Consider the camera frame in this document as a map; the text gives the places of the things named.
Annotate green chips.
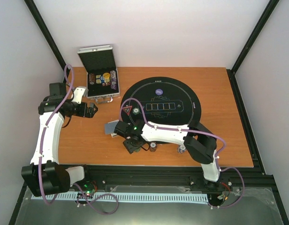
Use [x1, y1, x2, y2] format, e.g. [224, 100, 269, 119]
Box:
[133, 108, 140, 115]

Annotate aluminium poker chip case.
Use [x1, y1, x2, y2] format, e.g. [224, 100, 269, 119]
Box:
[77, 45, 120, 104]

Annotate blue-backed card deck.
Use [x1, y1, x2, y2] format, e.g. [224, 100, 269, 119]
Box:
[104, 120, 119, 135]

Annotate purple chips in case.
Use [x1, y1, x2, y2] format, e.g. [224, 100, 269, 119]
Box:
[110, 70, 118, 90]

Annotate red triangular all-in marker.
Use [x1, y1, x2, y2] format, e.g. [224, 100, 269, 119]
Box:
[122, 105, 132, 115]

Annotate blue poker chip stack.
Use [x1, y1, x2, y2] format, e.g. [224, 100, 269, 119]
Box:
[177, 145, 186, 154]

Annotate yellow button in case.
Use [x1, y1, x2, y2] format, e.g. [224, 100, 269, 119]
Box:
[103, 73, 110, 80]

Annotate light blue cable duct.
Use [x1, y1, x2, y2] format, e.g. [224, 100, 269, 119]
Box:
[31, 191, 209, 203]

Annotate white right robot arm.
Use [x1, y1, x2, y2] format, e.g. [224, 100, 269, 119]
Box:
[114, 120, 220, 182]

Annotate purple small blind button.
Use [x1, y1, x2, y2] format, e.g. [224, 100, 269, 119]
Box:
[155, 89, 163, 96]

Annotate brown chips in case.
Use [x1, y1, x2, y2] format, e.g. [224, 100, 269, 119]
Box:
[88, 74, 96, 85]

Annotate black round poker mat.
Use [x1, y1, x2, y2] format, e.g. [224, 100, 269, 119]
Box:
[121, 77, 201, 125]

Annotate brown poker chip stack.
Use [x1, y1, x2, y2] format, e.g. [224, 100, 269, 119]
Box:
[149, 142, 157, 152]

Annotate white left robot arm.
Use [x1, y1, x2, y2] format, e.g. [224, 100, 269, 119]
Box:
[21, 82, 98, 197]

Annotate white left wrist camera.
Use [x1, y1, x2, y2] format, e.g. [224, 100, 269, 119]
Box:
[71, 86, 88, 104]

